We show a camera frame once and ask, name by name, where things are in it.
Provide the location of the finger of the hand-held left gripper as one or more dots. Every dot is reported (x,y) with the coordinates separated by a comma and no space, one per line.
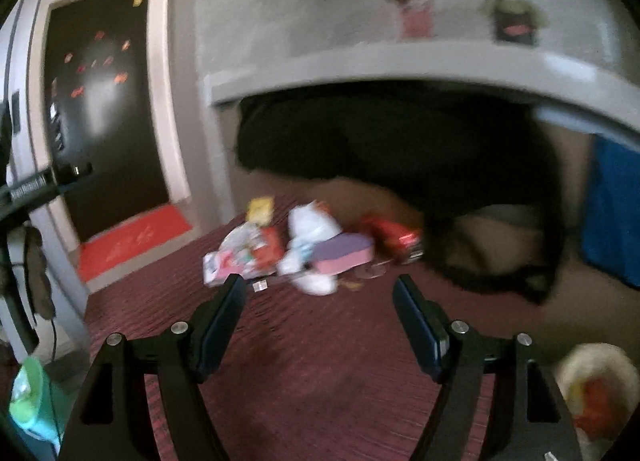
(72,176)

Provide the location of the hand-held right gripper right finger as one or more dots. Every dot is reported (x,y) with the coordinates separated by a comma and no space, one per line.
(420,331)

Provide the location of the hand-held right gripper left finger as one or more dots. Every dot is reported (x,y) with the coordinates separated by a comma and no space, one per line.
(220,331)

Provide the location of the person's left hand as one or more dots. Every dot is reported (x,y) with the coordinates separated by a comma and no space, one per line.
(40,271)

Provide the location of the small white paper scrap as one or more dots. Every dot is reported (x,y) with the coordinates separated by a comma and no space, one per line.
(259,286)

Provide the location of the dark door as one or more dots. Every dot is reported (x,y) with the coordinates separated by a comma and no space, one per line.
(125,141)

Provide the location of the colourful printed packet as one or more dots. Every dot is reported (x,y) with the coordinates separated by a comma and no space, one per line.
(240,256)

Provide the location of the red doormat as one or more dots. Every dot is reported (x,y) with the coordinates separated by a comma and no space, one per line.
(130,241)

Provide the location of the red plaid tablecloth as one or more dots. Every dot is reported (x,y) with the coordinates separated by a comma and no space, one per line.
(310,366)

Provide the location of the red drink can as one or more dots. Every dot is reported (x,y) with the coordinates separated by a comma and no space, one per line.
(392,236)

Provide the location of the purple and pink box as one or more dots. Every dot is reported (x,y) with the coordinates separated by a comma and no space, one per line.
(345,251)

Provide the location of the group of red door stickers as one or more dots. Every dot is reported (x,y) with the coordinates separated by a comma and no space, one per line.
(120,77)

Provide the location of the yellow snack packet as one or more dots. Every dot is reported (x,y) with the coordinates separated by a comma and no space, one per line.
(260,210)

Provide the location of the black bag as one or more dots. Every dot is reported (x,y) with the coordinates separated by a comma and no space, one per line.
(400,151)

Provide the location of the cream and yellow soft item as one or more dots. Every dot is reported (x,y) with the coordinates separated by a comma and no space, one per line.
(595,391)

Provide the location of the green bin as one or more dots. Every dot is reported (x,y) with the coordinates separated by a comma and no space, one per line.
(30,401)

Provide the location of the blue cloth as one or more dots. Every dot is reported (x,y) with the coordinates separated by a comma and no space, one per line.
(612,211)

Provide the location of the dark wall switch panel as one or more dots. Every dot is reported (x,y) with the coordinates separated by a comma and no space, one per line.
(15,111)

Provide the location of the pink cartoon wall sticker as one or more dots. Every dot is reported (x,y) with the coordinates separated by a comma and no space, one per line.
(412,1)

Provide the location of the green cartoon wall sticker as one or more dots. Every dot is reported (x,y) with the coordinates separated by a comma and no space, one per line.
(512,11)

